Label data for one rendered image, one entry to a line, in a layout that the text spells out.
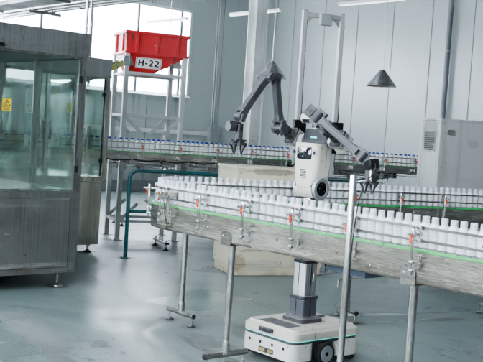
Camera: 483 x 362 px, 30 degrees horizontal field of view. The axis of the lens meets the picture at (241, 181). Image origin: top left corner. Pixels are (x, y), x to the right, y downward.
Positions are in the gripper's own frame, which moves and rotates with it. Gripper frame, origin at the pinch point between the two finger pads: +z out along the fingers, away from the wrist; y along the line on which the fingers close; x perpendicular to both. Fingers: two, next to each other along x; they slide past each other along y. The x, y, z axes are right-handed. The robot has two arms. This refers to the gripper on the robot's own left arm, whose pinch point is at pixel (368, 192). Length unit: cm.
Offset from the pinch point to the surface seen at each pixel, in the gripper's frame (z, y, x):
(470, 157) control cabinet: -41, 533, 319
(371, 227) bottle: 18, -39, -40
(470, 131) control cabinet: -73, 529, 320
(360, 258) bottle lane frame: 35, -41, -36
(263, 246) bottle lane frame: 39, -41, 44
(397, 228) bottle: 16, -38, -57
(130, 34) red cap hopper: -167, 230, 653
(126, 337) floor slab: 122, -48, 178
